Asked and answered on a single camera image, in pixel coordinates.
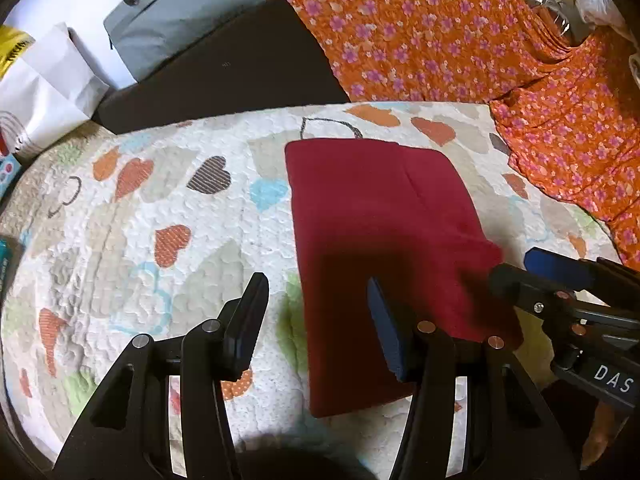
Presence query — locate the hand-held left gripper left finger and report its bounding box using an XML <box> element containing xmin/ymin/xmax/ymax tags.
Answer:
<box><xmin>52</xmin><ymin>272</ymin><xmax>271</xmax><ymax>480</ymax></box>

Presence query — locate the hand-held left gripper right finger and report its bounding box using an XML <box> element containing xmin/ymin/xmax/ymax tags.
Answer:
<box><xmin>366</xmin><ymin>276</ymin><xmax>581</xmax><ymax>480</ymax></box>

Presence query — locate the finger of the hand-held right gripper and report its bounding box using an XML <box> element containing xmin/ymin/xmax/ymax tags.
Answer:
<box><xmin>523</xmin><ymin>247</ymin><xmax>640</xmax><ymax>317</ymax></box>
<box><xmin>488</xmin><ymin>263</ymin><xmax>601</xmax><ymax>356</ymax></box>

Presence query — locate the dark red garment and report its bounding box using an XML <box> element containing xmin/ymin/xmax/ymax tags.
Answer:
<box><xmin>284</xmin><ymin>137</ymin><xmax>525</xmax><ymax>419</ymax></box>

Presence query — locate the person's right forearm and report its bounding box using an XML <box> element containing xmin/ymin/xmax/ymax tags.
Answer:
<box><xmin>542</xmin><ymin>382</ymin><xmax>640</xmax><ymax>480</ymax></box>

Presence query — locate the heart patterned quilt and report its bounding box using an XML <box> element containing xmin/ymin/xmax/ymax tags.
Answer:
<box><xmin>0</xmin><ymin>101</ymin><xmax>623</xmax><ymax>480</ymax></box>

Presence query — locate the teal box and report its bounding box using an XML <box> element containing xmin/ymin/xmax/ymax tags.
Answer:
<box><xmin>0</xmin><ymin>237</ymin><xmax>27</xmax><ymax>302</ymax></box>

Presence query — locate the orange floral cloth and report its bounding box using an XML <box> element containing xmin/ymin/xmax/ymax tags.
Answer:
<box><xmin>277</xmin><ymin>0</ymin><xmax>640</xmax><ymax>271</ymax></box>

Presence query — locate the dark brown cushion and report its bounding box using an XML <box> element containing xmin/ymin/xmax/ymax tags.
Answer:
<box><xmin>92</xmin><ymin>0</ymin><xmax>351</xmax><ymax>136</ymax></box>

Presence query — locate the blue and red box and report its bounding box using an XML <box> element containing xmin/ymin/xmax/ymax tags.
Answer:
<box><xmin>0</xmin><ymin>154</ymin><xmax>24</xmax><ymax>207</ymax></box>

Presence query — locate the white paper bag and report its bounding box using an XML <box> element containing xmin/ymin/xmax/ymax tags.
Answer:
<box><xmin>0</xmin><ymin>22</ymin><xmax>111</xmax><ymax>162</ymax></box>

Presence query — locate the grey fabric bag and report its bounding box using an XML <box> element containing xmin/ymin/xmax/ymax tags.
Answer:
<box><xmin>103</xmin><ymin>0</ymin><xmax>269</xmax><ymax>84</ymax></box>

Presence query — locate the yellow packet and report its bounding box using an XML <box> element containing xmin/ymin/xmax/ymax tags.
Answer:
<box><xmin>0</xmin><ymin>27</ymin><xmax>35</xmax><ymax>80</ymax></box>

